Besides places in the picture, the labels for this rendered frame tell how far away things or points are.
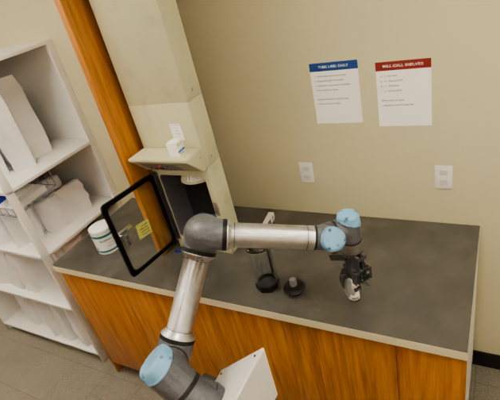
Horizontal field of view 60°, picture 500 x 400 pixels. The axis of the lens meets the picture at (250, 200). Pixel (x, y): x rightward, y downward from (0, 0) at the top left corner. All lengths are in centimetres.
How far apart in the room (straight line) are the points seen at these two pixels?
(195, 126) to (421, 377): 129
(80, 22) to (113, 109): 36
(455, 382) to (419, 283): 36
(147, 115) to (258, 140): 60
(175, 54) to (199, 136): 34
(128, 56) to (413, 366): 160
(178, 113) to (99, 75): 37
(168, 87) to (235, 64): 44
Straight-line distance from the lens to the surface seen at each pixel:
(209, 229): 127
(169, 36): 174
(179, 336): 146
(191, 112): 180
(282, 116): 210
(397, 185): 210
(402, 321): 168
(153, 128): 195
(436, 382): 182
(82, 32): 195
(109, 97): 199
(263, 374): 140
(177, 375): 135
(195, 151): 182
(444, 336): 165
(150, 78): 185
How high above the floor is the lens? 218
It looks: 30 degrees down
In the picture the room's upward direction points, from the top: 14 degrees counter-clockwise
